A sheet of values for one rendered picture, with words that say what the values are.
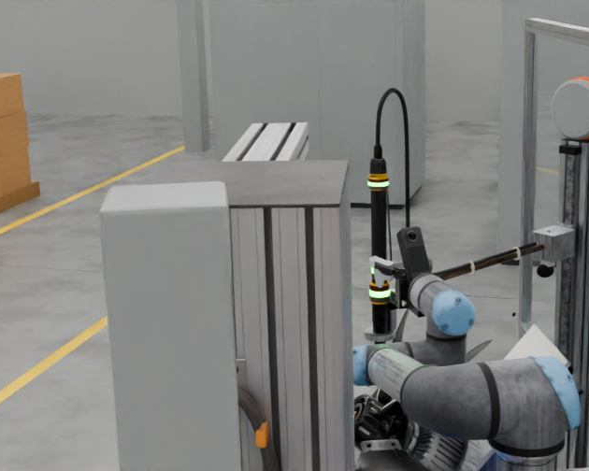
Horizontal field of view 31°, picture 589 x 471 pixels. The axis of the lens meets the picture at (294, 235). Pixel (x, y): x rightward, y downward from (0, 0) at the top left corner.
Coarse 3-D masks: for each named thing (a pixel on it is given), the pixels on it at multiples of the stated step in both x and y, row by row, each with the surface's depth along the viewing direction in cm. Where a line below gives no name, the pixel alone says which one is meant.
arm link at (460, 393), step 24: (360, 360) 195; (384, 360) 186; (408, 360) 180; (360, 384) 196; (384, 384) 181; (408, 384) 165; (432, 384) 160; (456, 384) 157; (480, 384) 156; (408, 408) 164; (432, 408) 159; (456, 408) 156; (480, 408) 155; (456, 432) 158; (480, 432) 157
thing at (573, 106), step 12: (564, 84) 271; (576, 84) 267; (588, 84) 266; (564, 96) 271; (576, 96) 268; (588, 96) 265; (552, 108) 274; (564, 108) 272; (576, 108) 269; (588, 108) 266; (564, 120) 272; (576, 120) 269; (588, 120) 267; (564, 132) 273; (576, 132) 270; (588, 132) 267
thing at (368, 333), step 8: (392, 288) 240; (392, 304) 237; (392, 312) 238; (392, 320) 238; (368, 328) 240; (392, 328) 239; (368, 336) 236; (376, 336) 235; (384, 336) 235; (392, 336) 236
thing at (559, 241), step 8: (560, 224) 277; (568, 224) 275; (536, 232) 272; (544, 232) 272; (552, 232) 272; (560, 232) 271; (568, 232) 272; (536, 240) 273; (544, 240) 270; (552, 240) 269; (560, 240) 270; (568, 240) 272; (552, 248) 269; (560, 248) 271; (568, 248) 273; (536, 256) 274; (544, 256) 271; (552, 256) 270; (560, 256) 271; (568, 256) 274
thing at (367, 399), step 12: (360, 396) 256; (360, 408) 252; (372, 408) 249; (360, 420) 248; (372, 420) 248; (384, 420) 250; (396, 420) 258; (408, 420) 253; (360, 432) 248; (372, 432) 248; (384, 432) 249; (396, 432) 252; (408, 432) 250
